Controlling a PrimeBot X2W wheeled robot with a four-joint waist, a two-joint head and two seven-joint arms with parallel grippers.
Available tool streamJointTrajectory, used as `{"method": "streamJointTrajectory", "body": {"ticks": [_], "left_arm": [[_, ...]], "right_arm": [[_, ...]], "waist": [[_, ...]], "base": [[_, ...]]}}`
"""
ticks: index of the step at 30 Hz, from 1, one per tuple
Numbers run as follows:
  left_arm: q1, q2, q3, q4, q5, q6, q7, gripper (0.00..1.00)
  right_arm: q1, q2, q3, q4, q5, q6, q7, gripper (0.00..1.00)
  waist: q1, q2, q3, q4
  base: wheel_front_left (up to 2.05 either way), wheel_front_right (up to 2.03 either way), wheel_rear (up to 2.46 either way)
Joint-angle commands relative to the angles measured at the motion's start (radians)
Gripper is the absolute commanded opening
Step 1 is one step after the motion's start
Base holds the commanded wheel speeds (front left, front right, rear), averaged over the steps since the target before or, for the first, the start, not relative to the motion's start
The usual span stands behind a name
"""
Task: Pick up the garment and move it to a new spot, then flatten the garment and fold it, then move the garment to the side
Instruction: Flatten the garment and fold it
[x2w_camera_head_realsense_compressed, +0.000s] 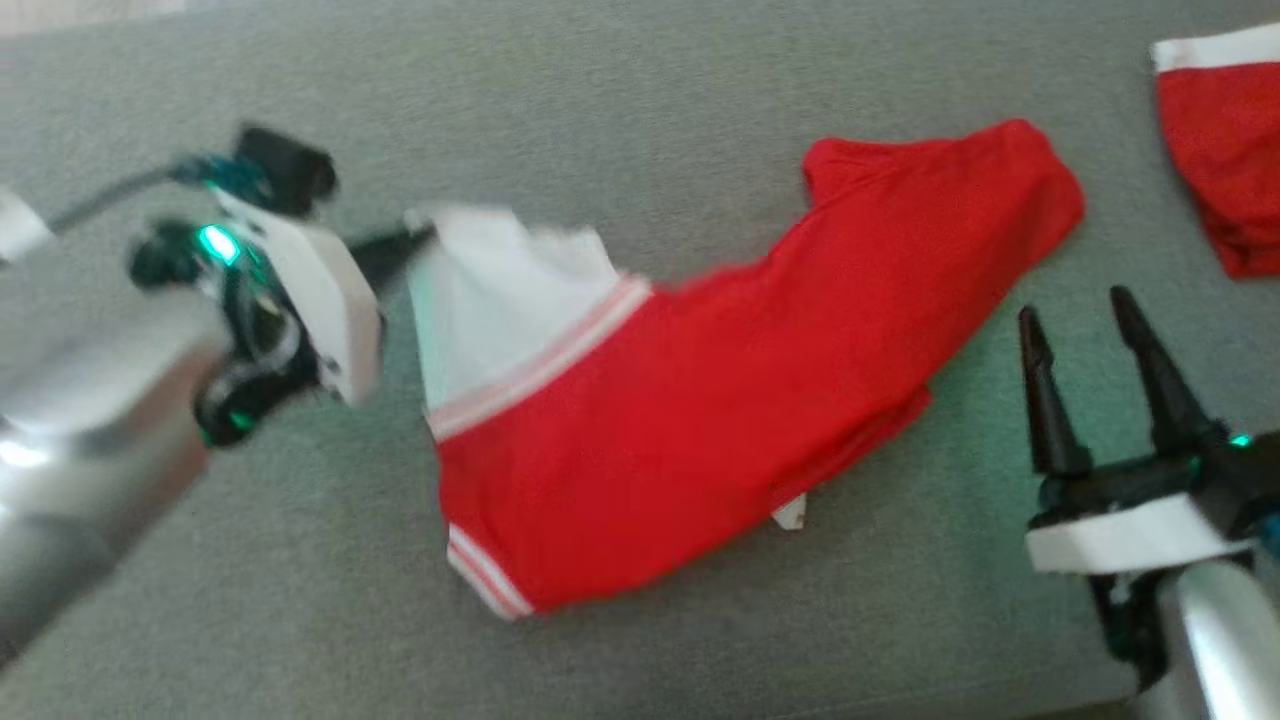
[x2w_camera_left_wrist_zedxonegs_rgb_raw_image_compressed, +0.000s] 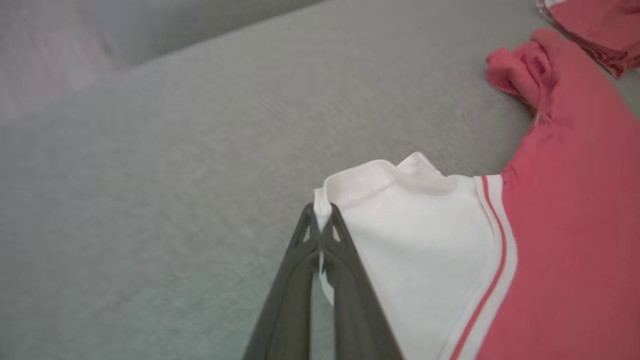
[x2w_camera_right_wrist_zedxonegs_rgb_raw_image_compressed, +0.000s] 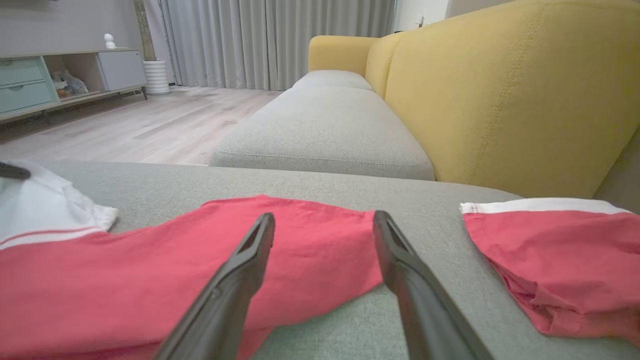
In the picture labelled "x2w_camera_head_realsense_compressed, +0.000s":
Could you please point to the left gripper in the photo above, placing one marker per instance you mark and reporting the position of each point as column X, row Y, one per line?
column 320, row 300

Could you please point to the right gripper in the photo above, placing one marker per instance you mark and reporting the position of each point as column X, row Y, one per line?
column 1130, row 535

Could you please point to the red shorts with white stripes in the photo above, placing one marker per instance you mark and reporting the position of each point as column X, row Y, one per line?
column 700, row 400

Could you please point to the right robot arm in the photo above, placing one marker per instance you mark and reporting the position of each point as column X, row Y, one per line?
column 1220, row 650

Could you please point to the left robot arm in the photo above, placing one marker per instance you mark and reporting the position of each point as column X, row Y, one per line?
column 90, row 440

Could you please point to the red garment with number print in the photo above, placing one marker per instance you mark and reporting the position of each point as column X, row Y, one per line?
column 1230, row 160

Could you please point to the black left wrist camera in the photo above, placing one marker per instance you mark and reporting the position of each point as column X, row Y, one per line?
column 285, row 165

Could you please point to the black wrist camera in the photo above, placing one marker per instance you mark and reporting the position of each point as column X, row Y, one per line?
column 285, row 165
column 1250, row 480

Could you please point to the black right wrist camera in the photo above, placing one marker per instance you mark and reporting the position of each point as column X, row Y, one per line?
column 1250, row 480

